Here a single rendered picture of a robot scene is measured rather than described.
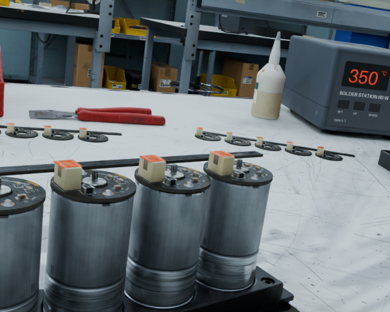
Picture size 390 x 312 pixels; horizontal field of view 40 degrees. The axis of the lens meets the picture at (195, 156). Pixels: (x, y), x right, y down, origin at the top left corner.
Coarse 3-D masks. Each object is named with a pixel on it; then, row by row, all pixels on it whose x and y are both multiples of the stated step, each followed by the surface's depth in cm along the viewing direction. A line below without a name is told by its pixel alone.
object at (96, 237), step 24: (72, 216) 15; (96, 216) 15; (120, 216) 15; (48, 240) 16; (72, 240) 15; (96, 240) 15; (120, 240) 16; (48, 264) 16; (72, 264) 15; (96, 264) 15; (120, 264) 16; (48, 288) 16; (72, 288) 15; (96, 288) 16; (120, 288) 16
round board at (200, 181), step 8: (168, 168) 18; (184, 168) 18; (136, 176) 17; (184, 176) 18; (192, 176) 18; (200, 176) 18; (208, 176) 18; (144, 184) 17; (152, 184) 16; (160, 184) 17; (168, 184) 17; (176, 184) 17; (200, 184) 17; (208, 184) 17; (176, 192) 16; (184, 192) 16; (192, 192) 17
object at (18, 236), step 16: (0, 192) 14; (0, 224) 13; (16, 224) 14; (32, 224) 14; (0, 240) 13; (16, 240) 14; (32, 240) 14; (0, 256) 14; (16, 256) 14; (32, 256) 14; (0, 272) 14; (16, 272) 14; (32, 272) 14; (0, 288) 14; (16, 288) 14; (32, 288) 15; (0, 304) 14; (16, 304) 14; (32, 304) 15
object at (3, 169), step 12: (168, 156) 20; (180, 156) 20; (192, 156) 20; (204, 156) 20; (240, 156) 21; (252, 156) 22; (0, 168) 16; (12, 168) 16; (24, 168) 16; (36, 168) 16; (48, 168) 17; (84, 168) 17; (96, 168) 18
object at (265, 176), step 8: (248, 168) 20; (256, 168) 20; (264, 168) 20; (216, 176) 18; (224, 176) 18; (232, 176) 18; (240, 176) 18; (248, 176) 19; (264, 176) 19; (272, 176) 19; (248, 184) 18; (256, 184) 18
